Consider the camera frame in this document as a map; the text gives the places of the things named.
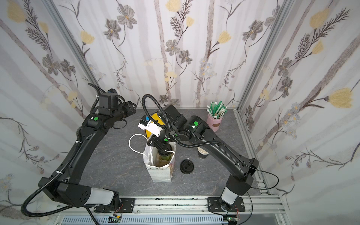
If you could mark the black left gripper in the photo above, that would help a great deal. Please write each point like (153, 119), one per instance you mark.
(130, 107)

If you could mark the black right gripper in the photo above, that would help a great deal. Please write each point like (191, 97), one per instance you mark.
(160, 143)

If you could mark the green paper cup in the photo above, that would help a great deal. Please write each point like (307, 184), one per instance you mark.
(164, 160)

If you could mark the cartoon print paper bag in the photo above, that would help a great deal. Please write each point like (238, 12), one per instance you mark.
(160, 168)

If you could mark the black plastic cup lids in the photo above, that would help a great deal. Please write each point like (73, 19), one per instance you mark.
(187, 166)

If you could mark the black paper cup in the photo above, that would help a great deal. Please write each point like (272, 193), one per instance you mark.
(202, 153)

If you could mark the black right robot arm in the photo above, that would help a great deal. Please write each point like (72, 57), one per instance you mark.
(168, 125)

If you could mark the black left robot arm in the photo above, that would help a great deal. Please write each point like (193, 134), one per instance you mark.
(63, 186)

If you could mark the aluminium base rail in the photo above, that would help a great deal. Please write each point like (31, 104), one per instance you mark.
(183, 210)

